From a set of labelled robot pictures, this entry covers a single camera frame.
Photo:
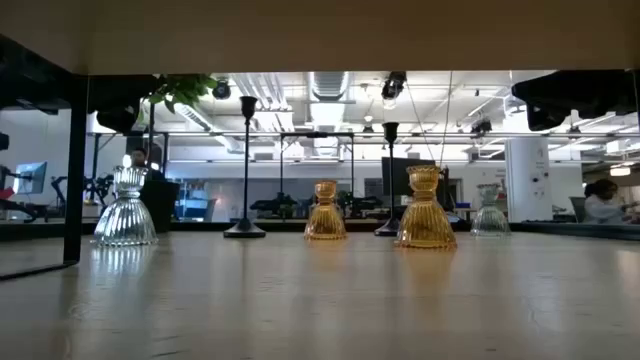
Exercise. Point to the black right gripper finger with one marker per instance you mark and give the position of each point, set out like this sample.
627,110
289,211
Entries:
555,92
542,120

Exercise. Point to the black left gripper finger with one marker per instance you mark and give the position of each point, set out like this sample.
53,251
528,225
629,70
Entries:
115,92
119,121

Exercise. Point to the clear ribbed glass candle holder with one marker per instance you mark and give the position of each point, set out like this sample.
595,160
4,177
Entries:
125,220
490,221

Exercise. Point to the amber ribbed glass candle holder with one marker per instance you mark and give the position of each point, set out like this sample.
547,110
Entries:
325,220
425,220

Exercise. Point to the tall black metal candlestick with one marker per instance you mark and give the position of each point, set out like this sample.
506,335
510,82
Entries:
244,231

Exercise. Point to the background black robot arm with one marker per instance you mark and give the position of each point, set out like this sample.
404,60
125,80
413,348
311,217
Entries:
362,204
275,204

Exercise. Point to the person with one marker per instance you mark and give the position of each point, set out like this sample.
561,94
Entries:
141,157
602,202

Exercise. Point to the white round column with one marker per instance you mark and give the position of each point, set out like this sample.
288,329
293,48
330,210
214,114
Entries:
528,180

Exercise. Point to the black ceiling spotlight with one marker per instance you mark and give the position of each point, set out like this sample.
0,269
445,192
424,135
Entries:
481,126
393,85
221,90

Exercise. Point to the green leafy plant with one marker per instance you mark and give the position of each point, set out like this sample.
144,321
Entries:
182,87

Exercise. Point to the black metal shelf leg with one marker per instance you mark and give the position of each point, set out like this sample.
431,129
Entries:
75,175

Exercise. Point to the small computer monitor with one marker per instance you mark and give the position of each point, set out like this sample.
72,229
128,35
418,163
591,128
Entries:
31,177

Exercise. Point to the large dark computer monitor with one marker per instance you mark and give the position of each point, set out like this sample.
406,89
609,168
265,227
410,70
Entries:
400,175

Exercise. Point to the raised wooden shelf board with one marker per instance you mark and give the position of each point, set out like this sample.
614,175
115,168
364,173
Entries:
320,35

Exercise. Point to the black metal table frame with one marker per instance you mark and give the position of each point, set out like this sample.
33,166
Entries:
280,226

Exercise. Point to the black metal background frame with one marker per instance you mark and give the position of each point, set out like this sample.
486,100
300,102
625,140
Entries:
317,134

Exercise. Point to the silver ribbed ceiling duct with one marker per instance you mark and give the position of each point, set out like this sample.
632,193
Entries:
328,85

